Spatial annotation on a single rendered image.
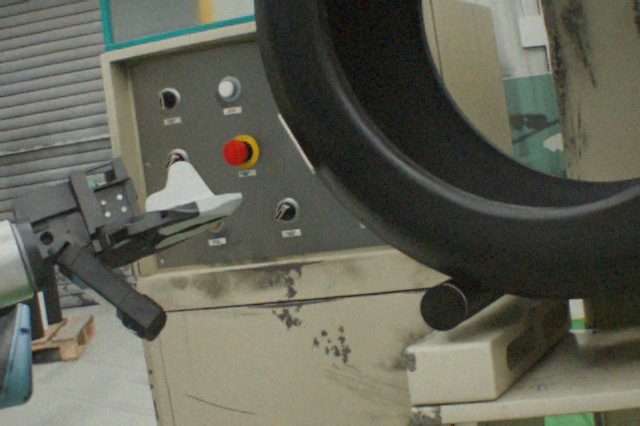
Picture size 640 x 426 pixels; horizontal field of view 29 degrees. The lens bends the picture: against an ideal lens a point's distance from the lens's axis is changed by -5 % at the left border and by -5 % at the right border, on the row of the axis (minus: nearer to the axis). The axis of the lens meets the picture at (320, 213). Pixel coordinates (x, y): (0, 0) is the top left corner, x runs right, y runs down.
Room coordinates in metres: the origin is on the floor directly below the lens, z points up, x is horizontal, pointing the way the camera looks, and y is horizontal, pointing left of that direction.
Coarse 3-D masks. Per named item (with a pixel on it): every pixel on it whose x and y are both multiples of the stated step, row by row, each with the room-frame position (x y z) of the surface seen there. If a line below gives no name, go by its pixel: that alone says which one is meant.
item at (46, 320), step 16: (48, 272) 8.33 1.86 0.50; (16, 304) 7.48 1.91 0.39; (32, 304) 7.56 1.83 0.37; (48, 304) 8.29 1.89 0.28; (32, 320) 7.54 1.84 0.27; (48, 320) 8.28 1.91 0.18; (64, 320) 8.48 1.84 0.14; (80, 320) 8.34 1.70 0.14; (32, 336) 7.52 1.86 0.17; (48, 336) 7.67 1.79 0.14; (64, 336) 7.57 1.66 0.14; (80, 336) 7.99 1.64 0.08; (32, 352) 7.92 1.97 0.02; (64, 352) 7.46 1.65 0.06; (80, 352) 7.66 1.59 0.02
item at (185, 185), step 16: (176, 176) 1.17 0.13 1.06; (192, 176) 1.17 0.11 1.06; (160, 192) 1.16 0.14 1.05; (176, 192) 1.16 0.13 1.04; (192, 192) 1.17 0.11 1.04; (208, 192) 1.17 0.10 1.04; (160, 208) 1.15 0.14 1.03; (208, 208) 1.16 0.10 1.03; (224, 208) 1.17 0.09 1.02; (176, 224) 1.15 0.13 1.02; (192, 224) 1.17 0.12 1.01
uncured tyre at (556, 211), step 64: (256, 0) 1.25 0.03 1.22; (320, 0) 1.19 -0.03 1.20; (384, 0) 1.46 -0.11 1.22; (320, 64) 1.18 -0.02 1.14; (384, 64) 1.46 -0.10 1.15; (320, 128) 1.19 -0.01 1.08; (384, 128) 1.43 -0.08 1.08; (448, 128) 1.44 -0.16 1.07; (384, 192) 1.17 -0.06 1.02; (448, 192) 1.14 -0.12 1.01; (512, 192) 1.41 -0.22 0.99; (576, 192) 1.38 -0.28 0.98; (448, 256) 1.16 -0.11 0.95; (512, 256) 1.13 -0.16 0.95; (576, 256) 1.10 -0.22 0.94
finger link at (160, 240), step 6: (228, 216) 1.19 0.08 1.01; (204, 222) 1.18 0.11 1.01; (210, 222) 1.19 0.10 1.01; (216, 222) 1.19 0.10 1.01; (186, 228) 1.18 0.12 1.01; (192, 228) 1.18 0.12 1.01; (198, 228) 1.19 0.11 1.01; (204, 228) 1.20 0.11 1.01; (156, 234) 1.18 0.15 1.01; (162, 234) 1.18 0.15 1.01; (168, 234) 1.17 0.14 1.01; (174, 234) 1.18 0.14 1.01; (180, 234) 1.18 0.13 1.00; (186, 234) 1.19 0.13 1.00; (192, 234) 1.20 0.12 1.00; (156, 240) 1.18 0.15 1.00; (162, 240) 1.18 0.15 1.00; (168, 240) 1.18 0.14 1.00; (174, 240) 1.19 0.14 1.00; (156, 246) 1.19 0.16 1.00; (162, 246) 1.20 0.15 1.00
